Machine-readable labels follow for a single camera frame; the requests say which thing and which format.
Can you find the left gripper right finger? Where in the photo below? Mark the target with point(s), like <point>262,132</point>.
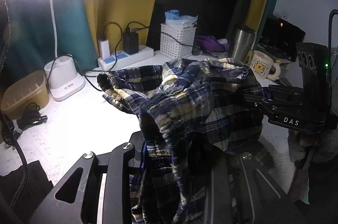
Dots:
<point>240,190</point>

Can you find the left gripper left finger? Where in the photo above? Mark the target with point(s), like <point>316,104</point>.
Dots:
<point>74,199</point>

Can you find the plaid blue yellow pants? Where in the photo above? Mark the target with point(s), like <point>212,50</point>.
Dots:
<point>188,112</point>

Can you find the white bear cartoon mug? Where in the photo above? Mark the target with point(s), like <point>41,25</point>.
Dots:
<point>263,66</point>

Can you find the white textured table cloth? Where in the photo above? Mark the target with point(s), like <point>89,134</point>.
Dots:
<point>87,122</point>

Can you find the black computer monitor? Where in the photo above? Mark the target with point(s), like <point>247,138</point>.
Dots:
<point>279,38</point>

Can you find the stainless steel tumbler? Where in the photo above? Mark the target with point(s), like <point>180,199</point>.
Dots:
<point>242,41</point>

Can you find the purple cloth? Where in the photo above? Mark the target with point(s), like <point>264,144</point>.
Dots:
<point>211,44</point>

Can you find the tan plastic food container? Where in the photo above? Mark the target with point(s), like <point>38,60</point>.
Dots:
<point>31,88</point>

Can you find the white perforated plastic basket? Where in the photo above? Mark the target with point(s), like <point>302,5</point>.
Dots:
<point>176,43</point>

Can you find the white charger plug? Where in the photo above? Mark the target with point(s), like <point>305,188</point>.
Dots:
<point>103,47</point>

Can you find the white power strip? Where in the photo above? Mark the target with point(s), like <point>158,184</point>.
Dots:
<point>122,59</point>

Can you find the black charger adapter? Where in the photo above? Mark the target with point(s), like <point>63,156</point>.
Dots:
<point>130,41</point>

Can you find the left teal curtain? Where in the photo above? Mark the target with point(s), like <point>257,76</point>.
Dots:
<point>40,29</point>

